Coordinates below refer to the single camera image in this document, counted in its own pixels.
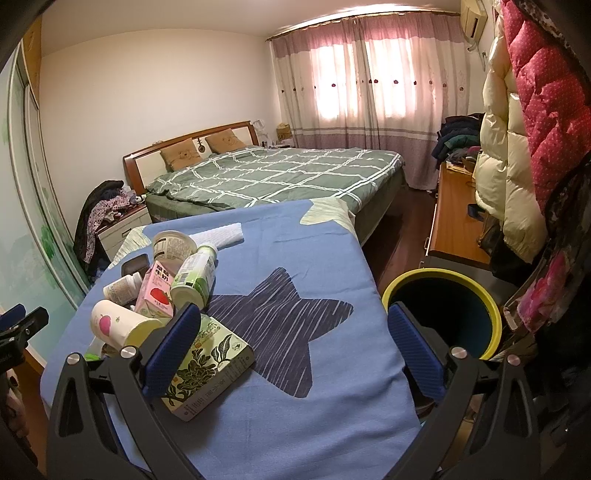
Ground white cup pink heart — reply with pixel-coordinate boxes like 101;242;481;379
89;300;162;350

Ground white pill bottle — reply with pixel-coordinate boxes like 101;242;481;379
103;272;143;306

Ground brown plastic tray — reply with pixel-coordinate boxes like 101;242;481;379
121;254;150;278

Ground pink milk carton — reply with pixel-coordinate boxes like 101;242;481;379
134;261;174;323

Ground green tea leaf box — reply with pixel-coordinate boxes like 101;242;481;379
162;314;254;422

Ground white yogurt cup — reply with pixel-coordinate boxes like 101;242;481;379
152;230;197;263

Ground green label drink bottle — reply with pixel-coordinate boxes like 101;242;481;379
170;242;218;310

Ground yellow-rimmed dark trash bin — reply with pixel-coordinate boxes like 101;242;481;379
382;268;503;360

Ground sliding wardrobe doors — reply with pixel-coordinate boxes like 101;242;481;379
1;45;88;366

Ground blue star-pattern tablecloth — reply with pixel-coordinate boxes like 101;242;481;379
40;197;423;480

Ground pink floral garment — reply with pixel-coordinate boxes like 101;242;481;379
503;249;590;333

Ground white bedside nightstand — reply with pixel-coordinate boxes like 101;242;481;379
97;205;152;260

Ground clothes pile on nightstand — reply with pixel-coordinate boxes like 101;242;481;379
74;180;136;280

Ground wooden desk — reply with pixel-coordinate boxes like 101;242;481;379
426;164;490;270

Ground cream puffer jacket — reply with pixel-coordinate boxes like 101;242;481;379
474;19;547;264

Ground left brown pillow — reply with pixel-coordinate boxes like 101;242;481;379
160;139;202;172

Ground brown pillow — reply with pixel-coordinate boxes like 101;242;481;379
205;129;246;154
160;139;202;172

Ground dark clothes pile on desk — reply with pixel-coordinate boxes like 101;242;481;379
432;113;484;166

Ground green plaid duvet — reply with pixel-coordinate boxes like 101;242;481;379
147;146;403;214

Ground right brown pillow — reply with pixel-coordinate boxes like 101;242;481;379
205;129;246;154

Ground red dotted puffer jacket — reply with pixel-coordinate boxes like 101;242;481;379
501;1;590;208

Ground woven basket by bed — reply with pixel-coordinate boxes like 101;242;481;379
276;123;293;142

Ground pink white curtains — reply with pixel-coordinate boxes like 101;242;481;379
270;11;470;190

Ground wall air conditioner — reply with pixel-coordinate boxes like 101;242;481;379
460;0;488;46

